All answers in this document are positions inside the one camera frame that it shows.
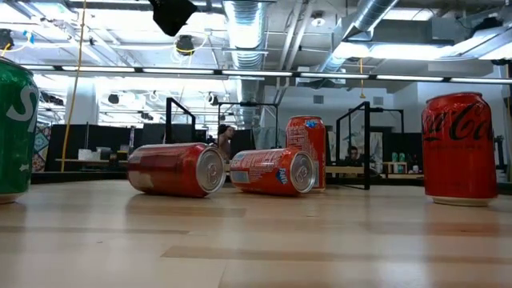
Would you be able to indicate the black ceiling device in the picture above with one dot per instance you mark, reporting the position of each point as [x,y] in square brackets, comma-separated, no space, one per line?
[5,39]

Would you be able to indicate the red coca-cola can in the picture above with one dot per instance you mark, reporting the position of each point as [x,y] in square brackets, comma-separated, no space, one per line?
[168,168]
[460,160]

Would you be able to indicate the white box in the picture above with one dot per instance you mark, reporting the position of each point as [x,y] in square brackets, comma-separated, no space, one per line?
[86,154]

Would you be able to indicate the black bar with light strips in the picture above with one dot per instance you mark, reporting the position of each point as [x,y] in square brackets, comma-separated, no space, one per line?
[400,77]

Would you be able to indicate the yellow and black box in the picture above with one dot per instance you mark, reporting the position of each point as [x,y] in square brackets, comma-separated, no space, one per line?
[122,156]

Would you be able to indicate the white smoke detector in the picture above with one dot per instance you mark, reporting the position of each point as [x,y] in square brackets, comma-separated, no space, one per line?
[318,21]

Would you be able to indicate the green Sprite can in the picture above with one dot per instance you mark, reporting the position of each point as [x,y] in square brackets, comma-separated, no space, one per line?
[16,152]

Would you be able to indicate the red Coca-Cola can, black script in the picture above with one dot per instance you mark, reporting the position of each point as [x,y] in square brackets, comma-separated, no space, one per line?
[460,160]

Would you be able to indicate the black partition panel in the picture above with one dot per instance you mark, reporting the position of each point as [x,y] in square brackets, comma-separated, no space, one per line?
[100,140]
[412,146]

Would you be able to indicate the black metal frame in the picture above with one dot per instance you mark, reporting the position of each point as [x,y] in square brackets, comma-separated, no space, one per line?
[376,109]

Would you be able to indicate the wooden desk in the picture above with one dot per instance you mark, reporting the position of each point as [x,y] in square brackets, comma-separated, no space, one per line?
[80,161]

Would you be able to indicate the small wooden shelf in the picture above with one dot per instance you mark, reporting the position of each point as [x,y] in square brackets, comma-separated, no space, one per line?
[386,168]

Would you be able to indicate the person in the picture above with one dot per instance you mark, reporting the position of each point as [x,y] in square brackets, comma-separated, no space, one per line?
[226,138]
[353,154]

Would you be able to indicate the silver ventilation duct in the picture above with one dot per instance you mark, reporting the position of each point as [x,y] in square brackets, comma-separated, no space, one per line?
[245,32]
[372,16]

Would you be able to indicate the black overhead camera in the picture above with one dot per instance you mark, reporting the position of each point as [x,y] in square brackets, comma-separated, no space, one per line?
[185,45]

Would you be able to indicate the colourful patterned partition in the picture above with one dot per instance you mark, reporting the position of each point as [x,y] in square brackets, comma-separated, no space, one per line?
[41,148]

